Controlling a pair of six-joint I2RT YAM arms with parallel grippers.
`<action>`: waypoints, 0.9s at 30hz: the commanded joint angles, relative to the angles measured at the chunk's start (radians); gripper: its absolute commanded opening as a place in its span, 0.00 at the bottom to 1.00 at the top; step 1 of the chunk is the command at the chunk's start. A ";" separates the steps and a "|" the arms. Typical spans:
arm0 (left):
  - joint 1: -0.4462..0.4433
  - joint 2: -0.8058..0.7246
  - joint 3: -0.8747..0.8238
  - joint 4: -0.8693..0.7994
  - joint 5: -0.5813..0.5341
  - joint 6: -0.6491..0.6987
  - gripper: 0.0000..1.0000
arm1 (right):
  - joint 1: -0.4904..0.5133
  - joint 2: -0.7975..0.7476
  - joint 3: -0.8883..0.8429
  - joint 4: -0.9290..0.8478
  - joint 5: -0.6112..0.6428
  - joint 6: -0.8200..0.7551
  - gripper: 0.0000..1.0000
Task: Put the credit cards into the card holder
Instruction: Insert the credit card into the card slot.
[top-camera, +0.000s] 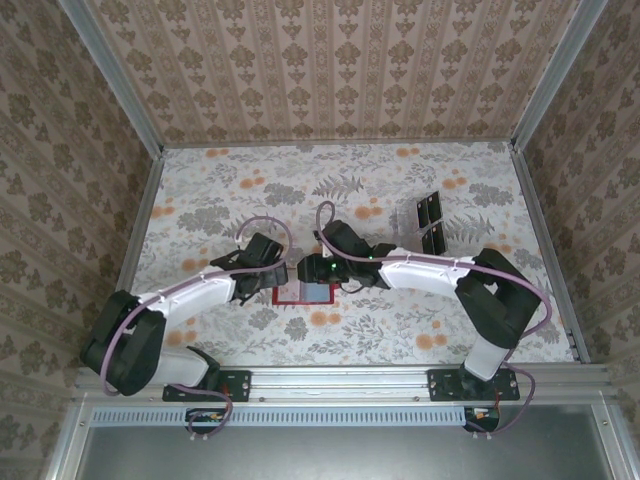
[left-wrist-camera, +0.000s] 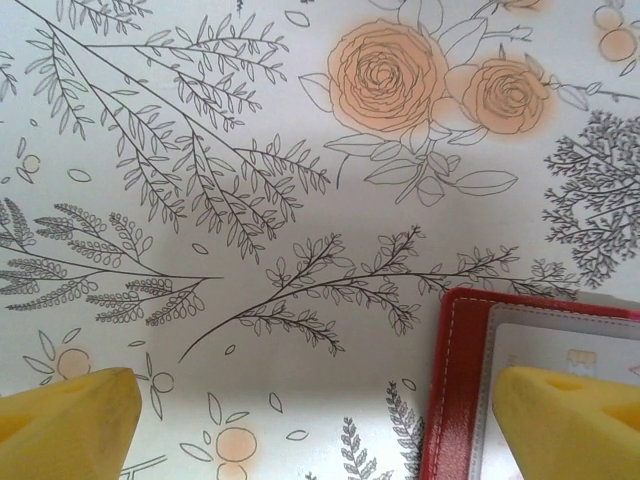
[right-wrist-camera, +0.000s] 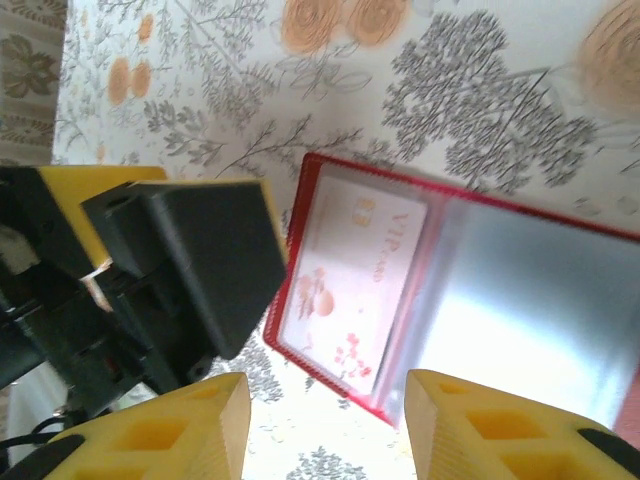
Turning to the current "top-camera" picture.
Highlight black connector board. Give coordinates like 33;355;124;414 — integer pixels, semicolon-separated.
185;407;227;435
463;405;502;432

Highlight red leather card holder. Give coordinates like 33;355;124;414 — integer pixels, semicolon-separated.
272;282;336;306

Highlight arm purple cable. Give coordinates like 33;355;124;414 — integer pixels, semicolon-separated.
315;200;554;361
98;214;296;399

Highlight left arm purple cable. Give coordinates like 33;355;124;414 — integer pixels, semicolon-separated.
98;214;296;399

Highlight floral tablecloth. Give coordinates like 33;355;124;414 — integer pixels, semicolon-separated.
130;141;577;367

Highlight aluminium corner post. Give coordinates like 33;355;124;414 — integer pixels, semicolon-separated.
55;0;167;157
510;0;615;151

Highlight clear acrylic card stand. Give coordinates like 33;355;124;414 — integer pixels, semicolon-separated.
392;189;447;259

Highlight grey metal panel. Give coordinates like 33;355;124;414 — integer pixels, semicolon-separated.
44;404;640;480

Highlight aluminium side rail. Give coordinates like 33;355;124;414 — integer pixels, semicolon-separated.
115;149;165;314
509;142;592;365

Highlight white slotted cable duct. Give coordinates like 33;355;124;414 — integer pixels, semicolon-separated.
91;404;471;427

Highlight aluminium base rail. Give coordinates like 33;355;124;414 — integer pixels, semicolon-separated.
74;363;617;407

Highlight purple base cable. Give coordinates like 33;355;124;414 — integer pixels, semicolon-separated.
467;367;536;441
167;383;234;444

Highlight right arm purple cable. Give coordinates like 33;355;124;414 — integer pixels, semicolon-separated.
315;200;554;361

